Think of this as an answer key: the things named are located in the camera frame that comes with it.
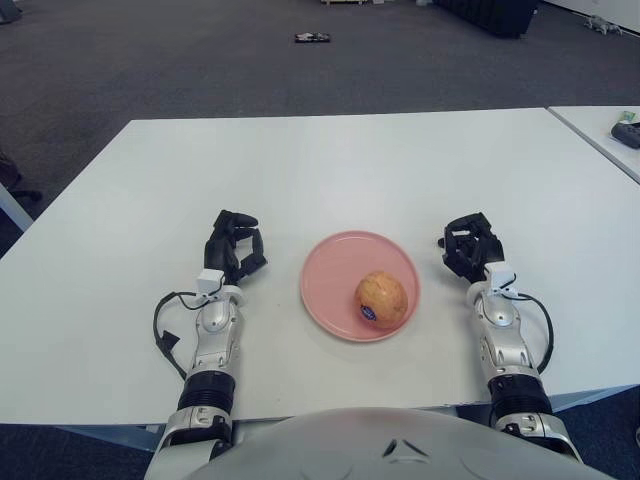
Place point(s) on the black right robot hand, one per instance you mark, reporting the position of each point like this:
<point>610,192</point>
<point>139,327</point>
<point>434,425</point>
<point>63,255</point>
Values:
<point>472,250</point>

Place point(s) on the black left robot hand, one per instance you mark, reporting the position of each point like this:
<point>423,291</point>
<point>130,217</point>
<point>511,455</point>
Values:
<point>220,249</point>

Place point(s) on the yellow-red apple with sticker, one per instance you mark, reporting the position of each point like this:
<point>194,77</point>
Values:
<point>382,297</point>

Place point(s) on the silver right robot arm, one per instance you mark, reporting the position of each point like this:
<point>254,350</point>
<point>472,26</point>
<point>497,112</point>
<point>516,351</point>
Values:
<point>505,340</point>

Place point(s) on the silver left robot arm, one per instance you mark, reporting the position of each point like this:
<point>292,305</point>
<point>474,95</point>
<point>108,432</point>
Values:
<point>216,322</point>

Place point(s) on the pink round plate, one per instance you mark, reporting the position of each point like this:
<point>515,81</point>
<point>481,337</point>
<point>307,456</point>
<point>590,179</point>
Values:
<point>325,280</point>

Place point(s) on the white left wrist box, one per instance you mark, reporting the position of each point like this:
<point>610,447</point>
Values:
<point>210,280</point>

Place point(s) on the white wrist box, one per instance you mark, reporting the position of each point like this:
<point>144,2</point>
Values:
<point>500,277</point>
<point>210,280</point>

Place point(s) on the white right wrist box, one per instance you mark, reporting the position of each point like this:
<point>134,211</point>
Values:
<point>500,277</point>

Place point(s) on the dark grey handheld controller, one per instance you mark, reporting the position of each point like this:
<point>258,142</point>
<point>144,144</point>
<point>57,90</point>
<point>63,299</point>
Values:
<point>627,135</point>

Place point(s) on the small green packet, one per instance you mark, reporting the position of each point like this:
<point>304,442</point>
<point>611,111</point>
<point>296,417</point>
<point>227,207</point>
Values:
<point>630,116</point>

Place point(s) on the white table leg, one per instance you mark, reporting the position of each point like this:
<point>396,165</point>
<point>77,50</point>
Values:
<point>12,202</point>

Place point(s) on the dark office chair base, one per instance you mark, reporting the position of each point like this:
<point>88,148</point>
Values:
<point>10,175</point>

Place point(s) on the small dark flat floor object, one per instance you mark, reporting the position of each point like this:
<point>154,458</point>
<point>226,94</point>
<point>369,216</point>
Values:
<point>312,37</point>

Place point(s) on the grey robot torso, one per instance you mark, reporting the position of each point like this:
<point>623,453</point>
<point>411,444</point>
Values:
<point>350,450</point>

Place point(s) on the black ribbed furniture block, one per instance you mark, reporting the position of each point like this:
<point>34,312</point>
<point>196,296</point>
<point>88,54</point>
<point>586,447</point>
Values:
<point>492,16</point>

